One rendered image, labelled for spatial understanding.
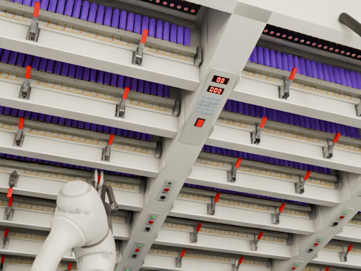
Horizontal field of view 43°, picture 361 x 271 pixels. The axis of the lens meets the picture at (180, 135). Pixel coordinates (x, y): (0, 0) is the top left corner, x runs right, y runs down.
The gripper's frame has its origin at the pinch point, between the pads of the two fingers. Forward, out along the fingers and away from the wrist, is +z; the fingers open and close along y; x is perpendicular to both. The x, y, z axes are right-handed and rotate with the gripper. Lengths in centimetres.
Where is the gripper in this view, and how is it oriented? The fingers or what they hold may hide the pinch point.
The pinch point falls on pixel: (98, 179)
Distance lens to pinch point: 155.2
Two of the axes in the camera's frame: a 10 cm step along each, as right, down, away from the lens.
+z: -1.3, -5.4, 8.3
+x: 3.0, -8.2, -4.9
